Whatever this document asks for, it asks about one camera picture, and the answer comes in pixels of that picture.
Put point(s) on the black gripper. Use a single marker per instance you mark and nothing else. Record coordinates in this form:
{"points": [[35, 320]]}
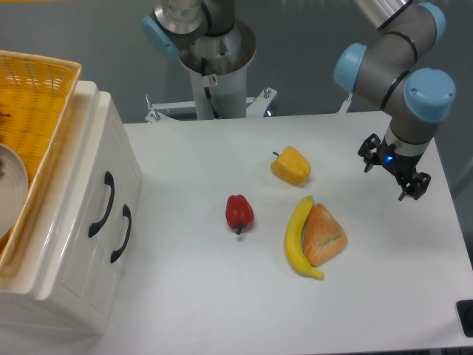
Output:
{"points": [[404, 168]]}

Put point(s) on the black top drawer handle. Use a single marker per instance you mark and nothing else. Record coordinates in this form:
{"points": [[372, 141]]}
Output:
{"points": [[103, 199]]}

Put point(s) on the black drawer handle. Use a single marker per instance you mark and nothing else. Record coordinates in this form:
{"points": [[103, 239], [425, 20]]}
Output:
{"points": [[117, 253], [103, 199]]}

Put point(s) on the white drawer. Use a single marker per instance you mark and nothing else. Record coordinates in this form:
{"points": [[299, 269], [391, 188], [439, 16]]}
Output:
{"points": [[94, 143]]}

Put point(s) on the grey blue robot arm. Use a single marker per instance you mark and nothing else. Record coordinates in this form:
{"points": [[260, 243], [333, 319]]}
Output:
{"points": [[417, 100]]}

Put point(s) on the white drawer cabinet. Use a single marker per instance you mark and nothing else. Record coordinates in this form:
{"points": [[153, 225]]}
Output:
{"points": [[91, 312]]}

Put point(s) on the bread piece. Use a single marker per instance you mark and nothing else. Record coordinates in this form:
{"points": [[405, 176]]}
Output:
{"points": [[324, 237]]}

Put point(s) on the yellow bell pepper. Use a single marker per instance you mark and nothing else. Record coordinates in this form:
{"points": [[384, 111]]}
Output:
{"points": [[291, 166]]}

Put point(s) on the yellow banana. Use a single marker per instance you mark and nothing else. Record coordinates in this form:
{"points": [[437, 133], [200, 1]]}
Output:
{"points": [[293, 240]]}

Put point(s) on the red bell pepper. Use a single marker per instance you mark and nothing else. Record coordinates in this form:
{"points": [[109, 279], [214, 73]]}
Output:
{"points": [[238, 213]]}

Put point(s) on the black corner object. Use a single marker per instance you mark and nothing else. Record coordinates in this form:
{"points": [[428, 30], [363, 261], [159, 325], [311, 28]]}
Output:
{"points": [[465, 313]]}

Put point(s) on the yellow wicker basket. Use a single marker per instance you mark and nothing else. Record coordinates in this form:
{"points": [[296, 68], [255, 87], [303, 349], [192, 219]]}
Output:
{"points": [[35, 94]]}

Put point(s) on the white plate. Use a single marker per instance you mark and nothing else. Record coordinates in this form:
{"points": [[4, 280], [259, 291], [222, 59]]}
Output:
{"points": [[14, 188]]}

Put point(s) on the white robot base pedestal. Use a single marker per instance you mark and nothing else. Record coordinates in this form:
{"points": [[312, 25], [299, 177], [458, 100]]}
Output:
{"points": [[217, 66]]}

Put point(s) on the black lower drawer handle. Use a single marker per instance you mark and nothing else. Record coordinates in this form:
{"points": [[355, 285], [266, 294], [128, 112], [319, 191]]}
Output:
{"points": [[117, 253]]}

